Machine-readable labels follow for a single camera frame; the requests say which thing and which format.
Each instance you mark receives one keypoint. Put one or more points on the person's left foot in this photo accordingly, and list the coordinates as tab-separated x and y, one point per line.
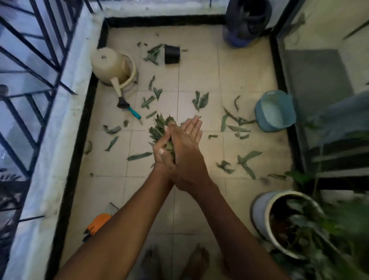
151	264

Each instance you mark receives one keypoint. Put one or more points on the person's right forearm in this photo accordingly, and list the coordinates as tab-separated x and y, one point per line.
239	242

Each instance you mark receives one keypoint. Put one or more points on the grey floor rug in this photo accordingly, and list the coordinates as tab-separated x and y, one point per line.
317	80

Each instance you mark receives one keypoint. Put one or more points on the person's right hand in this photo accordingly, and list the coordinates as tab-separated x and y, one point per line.
188	164

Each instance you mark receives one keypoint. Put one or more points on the orange black work glove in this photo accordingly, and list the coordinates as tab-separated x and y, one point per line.
98	223

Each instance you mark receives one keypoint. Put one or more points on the small black plastic pot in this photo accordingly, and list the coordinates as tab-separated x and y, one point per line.
172	54

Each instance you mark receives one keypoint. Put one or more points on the white round plant pot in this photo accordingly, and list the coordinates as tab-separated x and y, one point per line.
261	213

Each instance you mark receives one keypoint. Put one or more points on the person's left hand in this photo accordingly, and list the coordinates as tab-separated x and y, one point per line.
160	153

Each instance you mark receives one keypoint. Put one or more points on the grey glove packaging card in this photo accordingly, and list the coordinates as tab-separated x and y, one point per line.
113	209

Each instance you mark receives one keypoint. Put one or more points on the beige plastic watering can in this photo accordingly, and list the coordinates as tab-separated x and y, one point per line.
109	63

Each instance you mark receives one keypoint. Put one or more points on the green leafy potted plant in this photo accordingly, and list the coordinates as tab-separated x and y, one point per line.
317	230

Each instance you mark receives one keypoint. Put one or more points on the person's left forearm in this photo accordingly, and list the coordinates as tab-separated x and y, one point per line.
115	236

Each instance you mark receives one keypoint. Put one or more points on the teal plastic bucket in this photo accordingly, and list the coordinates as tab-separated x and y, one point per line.
274	112

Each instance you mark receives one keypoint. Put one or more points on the black metal railing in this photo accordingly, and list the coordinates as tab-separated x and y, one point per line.
45	36

